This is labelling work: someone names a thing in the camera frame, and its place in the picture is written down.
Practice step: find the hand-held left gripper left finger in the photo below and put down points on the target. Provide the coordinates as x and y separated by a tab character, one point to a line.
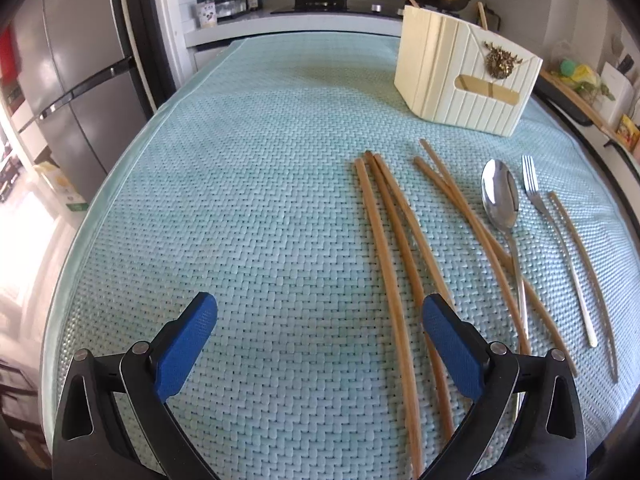
187	345

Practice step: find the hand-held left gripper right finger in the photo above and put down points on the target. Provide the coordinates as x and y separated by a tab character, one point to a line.
452	350

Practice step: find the silver metal spoon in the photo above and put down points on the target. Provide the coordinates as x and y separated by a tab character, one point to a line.
500	195

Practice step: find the silver metal fork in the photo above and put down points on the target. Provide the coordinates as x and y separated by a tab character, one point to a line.
552	220

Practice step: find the cream ribbed utensil holder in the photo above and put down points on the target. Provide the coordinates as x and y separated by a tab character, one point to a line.
450	70

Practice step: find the light blue woven table mat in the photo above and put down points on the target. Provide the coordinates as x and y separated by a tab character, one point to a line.
250	185

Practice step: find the white green carton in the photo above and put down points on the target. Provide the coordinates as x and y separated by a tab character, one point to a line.
61	187

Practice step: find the dark wooden furniture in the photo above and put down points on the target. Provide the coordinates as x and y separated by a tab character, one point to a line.
7	180

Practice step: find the black tray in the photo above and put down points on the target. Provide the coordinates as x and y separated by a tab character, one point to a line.
560	100

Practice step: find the long wooden board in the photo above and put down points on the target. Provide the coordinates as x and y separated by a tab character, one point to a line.
580	102

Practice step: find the yellow snack packet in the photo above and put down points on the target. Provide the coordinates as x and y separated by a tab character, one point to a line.
629	132

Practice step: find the yellow cloth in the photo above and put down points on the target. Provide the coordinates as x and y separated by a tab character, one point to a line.
587	77

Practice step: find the white paper box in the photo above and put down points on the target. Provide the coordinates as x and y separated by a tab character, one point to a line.
615	92

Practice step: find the green sponge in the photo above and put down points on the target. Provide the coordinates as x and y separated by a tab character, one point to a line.
568	67

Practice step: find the grey refrigerator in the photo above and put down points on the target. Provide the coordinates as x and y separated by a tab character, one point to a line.
75	60

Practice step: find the white kitchen counter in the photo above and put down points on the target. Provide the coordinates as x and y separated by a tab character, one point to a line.
280	24

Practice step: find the red paper decoration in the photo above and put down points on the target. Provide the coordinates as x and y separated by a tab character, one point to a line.
9	55

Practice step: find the black gas stove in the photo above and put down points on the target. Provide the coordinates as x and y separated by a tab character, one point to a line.
320	4

